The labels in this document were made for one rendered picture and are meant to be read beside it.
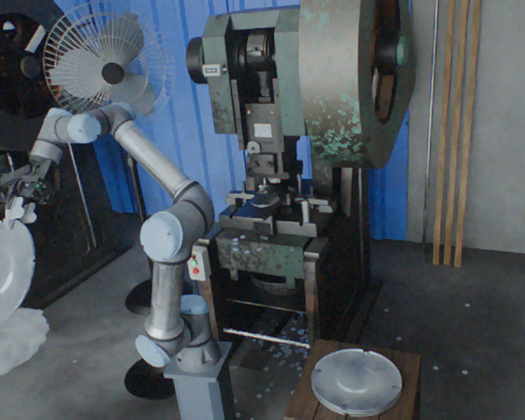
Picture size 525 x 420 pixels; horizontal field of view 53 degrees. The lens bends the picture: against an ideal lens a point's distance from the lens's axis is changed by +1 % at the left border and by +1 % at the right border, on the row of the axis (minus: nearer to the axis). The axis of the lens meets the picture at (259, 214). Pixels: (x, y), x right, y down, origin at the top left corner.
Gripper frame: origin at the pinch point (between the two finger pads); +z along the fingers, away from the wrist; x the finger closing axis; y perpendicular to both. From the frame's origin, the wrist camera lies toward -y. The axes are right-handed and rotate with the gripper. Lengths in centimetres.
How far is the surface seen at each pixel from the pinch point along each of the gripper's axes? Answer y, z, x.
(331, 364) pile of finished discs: 70, 11, 85
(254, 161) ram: 25, -58, 73
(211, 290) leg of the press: 8, -7, 98
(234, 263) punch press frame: 17, -20, 94
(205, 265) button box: 9, -15, 85
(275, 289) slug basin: 31, -15, 111
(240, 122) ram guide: 21, -69, 62
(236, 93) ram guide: 21, -77, 54
